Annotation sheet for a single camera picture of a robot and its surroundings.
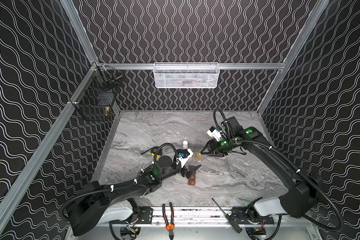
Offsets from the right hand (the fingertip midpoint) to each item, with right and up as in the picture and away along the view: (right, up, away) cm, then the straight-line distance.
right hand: (204, 153), depth 74 cm
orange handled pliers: (-16, -34, -3) cm, 38 cm away
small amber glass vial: (-3, -2, 0) cm, 3 cm away
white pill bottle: (-9, +2, +21) cm, 23 cm away
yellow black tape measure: (-26, -3, +22) cm, 34 cm away
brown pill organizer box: (-5, -17, +11) cm, 21 cm away
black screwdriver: (+13, -32, -2) cm, 34 cm away
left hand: (-3, -2, -2) cm, 4 cm away
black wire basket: (-65, +30, +21) cm, 75 cm away
